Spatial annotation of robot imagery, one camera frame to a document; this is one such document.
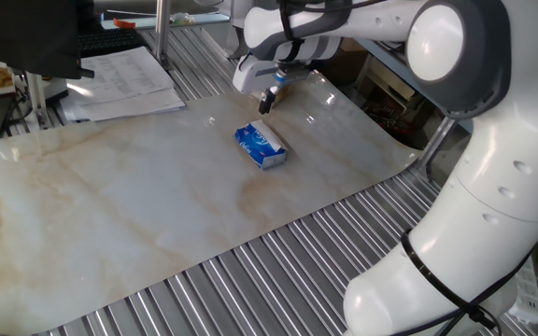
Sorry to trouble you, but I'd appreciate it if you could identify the crumpled white item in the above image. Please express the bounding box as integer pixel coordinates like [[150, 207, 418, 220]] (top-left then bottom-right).
[[169, 11, 196, 25]]

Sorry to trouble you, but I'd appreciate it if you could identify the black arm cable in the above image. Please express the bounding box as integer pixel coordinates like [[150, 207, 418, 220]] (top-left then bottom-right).
[[276, 0, 538, 336]]

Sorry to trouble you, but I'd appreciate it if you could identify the grey metal base plate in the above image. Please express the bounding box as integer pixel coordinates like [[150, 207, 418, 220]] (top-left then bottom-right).
[[224, 27, 251, 61]]

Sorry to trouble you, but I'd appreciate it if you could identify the white paper stack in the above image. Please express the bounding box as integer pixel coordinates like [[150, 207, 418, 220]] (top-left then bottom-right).
[[59, 87, 187, 123]]

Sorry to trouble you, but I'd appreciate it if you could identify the black keyboard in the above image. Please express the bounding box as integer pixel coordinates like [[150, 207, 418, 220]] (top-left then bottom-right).
[[78, 27, 151, 60]]

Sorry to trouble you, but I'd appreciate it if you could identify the silver camera box blue cap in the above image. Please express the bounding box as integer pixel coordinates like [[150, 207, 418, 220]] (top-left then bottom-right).
[[272, 63, 316, 89]]

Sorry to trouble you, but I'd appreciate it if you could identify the black monitor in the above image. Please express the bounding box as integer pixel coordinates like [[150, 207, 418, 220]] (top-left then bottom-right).
[[0, 0, 96, 80]]

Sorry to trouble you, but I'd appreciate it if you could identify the white power strip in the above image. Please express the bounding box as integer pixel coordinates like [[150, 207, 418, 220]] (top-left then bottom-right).
[[509, 259, 538, 326]]

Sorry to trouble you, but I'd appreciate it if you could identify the marble pattern table mat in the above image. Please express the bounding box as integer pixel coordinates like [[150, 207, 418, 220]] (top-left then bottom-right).
[[0, 72, 423, 335]]

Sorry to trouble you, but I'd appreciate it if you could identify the aluminium frame post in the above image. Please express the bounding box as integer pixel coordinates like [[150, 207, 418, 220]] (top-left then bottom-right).
[[154, 0, 173, 70]]

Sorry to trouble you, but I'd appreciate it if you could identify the white stand column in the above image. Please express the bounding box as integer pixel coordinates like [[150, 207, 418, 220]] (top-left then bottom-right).
[[219, 0, 251, 30]]

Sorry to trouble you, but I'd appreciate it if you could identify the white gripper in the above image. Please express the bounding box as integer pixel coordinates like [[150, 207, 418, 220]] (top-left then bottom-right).
[[232, 55, 283, 116]]

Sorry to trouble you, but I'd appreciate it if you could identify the aluminium frame leg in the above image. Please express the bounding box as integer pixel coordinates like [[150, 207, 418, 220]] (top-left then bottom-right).
[[413, 116, 460, 183]]

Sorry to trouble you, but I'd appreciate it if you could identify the printed paper sheet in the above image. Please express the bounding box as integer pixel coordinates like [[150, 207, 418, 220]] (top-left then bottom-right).
[[66, 45, 177, 106]]

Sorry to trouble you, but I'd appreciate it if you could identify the blue white tissue pack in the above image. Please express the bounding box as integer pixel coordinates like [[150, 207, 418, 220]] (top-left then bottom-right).
[[234, 119, 289, 171]]

